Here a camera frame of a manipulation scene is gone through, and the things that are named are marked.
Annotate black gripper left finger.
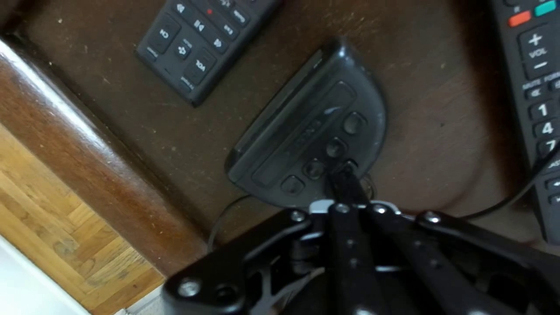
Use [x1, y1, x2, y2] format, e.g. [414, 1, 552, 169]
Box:
[164, 164, 393, 315]

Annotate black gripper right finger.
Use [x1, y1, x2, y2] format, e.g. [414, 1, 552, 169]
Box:
[365, 201, 560, 315]

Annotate black half-round button device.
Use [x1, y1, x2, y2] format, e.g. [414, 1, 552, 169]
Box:
[223, 38, 389, 209]

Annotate black remote with coloured buttons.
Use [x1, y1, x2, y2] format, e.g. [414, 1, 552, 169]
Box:
[487, 0, 560, 244]

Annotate slim dark grey remote control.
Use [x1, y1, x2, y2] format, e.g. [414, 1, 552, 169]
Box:
[134, 0, 284, 108]

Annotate black cable with plug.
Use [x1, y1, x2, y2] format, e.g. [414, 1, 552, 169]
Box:
[206, 155, 560, 248]

